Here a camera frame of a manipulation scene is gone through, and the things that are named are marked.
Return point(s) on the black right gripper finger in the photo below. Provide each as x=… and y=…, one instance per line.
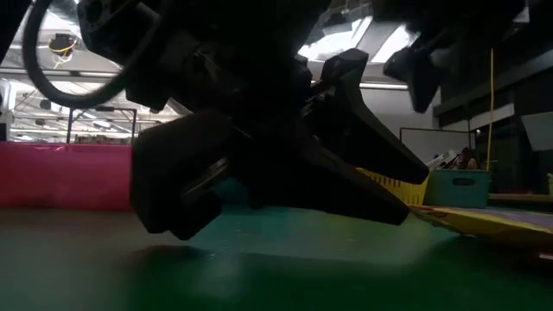
x=421, y=78

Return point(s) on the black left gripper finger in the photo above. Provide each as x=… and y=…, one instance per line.
x=311, y=181
x=354, y=125

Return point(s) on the white red candy bar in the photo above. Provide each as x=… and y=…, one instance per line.
x=440, y=160

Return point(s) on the brown candy bar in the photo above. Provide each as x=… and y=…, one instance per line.
x=468, y=160

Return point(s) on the yellow purple candy packet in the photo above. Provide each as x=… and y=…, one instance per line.
x=497, y=222

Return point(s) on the yellow plastic basket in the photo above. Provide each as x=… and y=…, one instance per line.
x=410, y=190

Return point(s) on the small teal plastic bin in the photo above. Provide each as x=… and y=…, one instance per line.
x=458, y=190

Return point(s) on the pink plastic bin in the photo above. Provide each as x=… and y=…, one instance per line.
x=65, y=177

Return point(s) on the black stand frame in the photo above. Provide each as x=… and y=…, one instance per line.
x=103, y=109

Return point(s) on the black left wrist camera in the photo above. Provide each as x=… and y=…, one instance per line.
x=173, y=173

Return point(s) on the black ceiling camera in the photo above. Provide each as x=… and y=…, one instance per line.
x=61, y=44

